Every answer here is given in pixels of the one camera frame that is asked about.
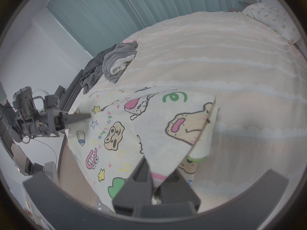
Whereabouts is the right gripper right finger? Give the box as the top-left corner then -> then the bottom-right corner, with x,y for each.
159,169 -> 201,214

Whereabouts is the dark grey garment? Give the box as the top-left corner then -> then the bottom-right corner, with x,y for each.
80,65 -> 103,95

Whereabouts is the black garment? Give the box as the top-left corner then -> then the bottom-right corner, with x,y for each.
83,50 -> 108,81

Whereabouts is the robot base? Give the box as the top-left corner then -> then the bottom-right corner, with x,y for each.
43,161 -> 59,180

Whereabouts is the black cable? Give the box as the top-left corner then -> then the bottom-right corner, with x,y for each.
23,138 -> 58,168

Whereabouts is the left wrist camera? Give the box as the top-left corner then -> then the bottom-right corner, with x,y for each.
44,95 -> 60,110

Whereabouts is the grey knit garment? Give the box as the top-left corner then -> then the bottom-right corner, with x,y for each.
102,42 -> 138,84

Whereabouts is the bed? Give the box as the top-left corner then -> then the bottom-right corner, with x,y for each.
59,0 -> 307,214

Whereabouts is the white printed pyjama top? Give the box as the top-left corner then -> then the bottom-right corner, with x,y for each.
67,86 -> 220,215

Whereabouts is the white printed pillow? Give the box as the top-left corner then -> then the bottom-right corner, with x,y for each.
242,3 -> 301,44

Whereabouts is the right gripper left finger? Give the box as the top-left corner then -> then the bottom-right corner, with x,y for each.
112,156 -> 154,216

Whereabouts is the blue-green curtain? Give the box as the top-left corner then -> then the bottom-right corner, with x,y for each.
46,0 -> 250,57

